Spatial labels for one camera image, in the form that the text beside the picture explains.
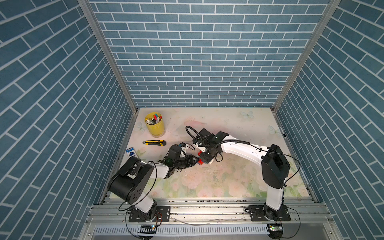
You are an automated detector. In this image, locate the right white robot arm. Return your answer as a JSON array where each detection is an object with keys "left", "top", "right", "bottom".
[{"left": 193, "top": 137, "right": 291, "bottom": 221}]

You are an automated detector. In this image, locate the blue white small box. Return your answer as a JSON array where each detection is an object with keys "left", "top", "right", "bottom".
[{"left": 126, "top": 147, "right": 138, "bottom": 158}]

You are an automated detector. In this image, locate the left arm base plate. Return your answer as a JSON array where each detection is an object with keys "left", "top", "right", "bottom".
[{"left": 128, "top": 206, "right": 171, "bottom": 223}]

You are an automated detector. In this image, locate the aluminium mounting rail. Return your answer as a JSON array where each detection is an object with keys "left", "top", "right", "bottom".
[{"left": 81, "top": 199, "right": 338, "bottom": 240}]

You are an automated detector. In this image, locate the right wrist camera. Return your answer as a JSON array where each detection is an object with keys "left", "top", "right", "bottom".
[{"left": 197, "top": 129, "right": 229, "bottom": 148}]

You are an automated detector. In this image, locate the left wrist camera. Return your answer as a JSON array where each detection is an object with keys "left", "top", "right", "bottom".
[{"left": 166, "top": 145, "right": 186, "bottom": 161}]

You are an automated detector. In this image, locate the floral table mat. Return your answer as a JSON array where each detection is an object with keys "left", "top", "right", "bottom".
[{"left": 119, "top": 107, "right": 310, "bottom": 199}]

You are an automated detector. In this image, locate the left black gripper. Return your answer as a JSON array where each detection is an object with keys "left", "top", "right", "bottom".
[{"left": 172, "top": 155, "right": 199, "bottom": 170}]

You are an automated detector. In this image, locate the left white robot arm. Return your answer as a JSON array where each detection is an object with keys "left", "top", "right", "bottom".
[{"left": 108, "top": 155, "right": 200, "bottom": 218}]

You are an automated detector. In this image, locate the yellow black utility knife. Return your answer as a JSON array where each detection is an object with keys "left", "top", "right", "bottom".
[{"left": 143, "top": 140, "right": 167, "bottom": 146}]

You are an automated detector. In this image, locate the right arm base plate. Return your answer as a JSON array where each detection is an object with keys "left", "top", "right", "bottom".
[{"left": 245, "top": 204, "right": 291, "bottom": 222}]

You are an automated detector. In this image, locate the yellow pen cup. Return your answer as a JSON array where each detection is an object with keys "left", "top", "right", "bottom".
[{"left": 145, "top": 112, "right": 165, "bottom": 138}]

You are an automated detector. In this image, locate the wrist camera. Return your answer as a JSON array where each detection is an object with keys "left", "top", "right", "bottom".
[
  {"left": 166, "top": 145, "right": 186, "bottom": 161},
  {"left": 197, "top": 129, "right": 229, "bottom": 148}
]

